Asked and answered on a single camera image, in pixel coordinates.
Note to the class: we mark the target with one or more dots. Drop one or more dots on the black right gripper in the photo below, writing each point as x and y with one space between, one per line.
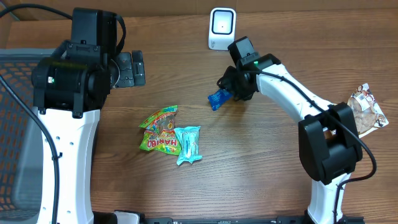
224 81

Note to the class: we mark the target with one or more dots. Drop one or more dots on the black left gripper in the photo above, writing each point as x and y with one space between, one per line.
127 61

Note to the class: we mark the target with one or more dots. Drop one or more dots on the blue snack packet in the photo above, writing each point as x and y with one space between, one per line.
219 98

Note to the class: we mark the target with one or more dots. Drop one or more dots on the green Haribo gummy bag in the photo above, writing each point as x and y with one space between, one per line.
159 132

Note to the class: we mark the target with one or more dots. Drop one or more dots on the mint green tissue packet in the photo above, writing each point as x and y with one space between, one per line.
188 138

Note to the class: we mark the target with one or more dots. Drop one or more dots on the beige dried mushroom bag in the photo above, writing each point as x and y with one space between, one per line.
367 113

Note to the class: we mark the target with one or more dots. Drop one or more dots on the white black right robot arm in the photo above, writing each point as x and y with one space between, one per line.
328 141

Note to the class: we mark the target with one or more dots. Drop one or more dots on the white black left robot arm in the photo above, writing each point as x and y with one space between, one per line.
70 89

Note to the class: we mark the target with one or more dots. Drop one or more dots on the white barcode scanner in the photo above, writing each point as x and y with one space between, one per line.
221 28

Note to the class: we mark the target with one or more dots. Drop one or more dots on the grey plastic lattice basket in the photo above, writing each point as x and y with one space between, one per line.
21 139

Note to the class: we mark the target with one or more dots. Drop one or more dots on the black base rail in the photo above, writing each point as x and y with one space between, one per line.
278 220

